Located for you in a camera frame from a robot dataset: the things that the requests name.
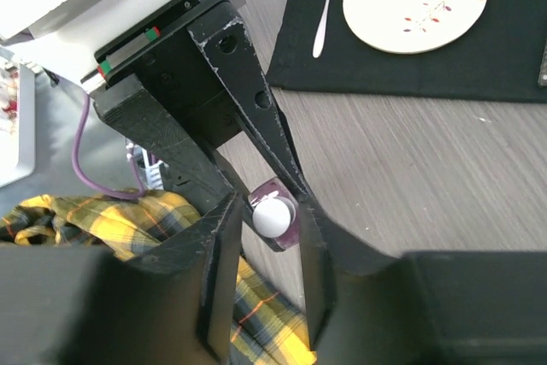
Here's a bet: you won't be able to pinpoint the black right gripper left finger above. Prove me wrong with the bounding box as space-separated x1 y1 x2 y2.
1 193 243 364

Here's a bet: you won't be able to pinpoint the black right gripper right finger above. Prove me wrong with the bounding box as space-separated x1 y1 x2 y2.
299 200 546 364

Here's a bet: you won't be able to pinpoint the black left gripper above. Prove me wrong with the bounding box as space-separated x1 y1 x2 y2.
80 0 312 215

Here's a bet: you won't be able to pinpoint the purple nail polish bottle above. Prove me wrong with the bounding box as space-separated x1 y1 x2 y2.
248 177 300 250

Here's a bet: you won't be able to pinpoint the yellow plaid shirt sleeve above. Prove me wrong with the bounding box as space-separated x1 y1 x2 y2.
1 191 317 364

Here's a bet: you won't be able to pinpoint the pink and cream plate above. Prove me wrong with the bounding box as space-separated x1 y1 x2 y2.
343 0 487 54

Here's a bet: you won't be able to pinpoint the black cloth placemat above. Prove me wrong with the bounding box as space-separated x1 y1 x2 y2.
267 0 546 103

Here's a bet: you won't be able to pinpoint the slotted cable duct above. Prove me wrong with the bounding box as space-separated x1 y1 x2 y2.
125 139 164 190

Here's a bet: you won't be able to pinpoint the table knife with dark handle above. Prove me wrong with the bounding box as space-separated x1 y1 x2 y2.
538 43 547 87

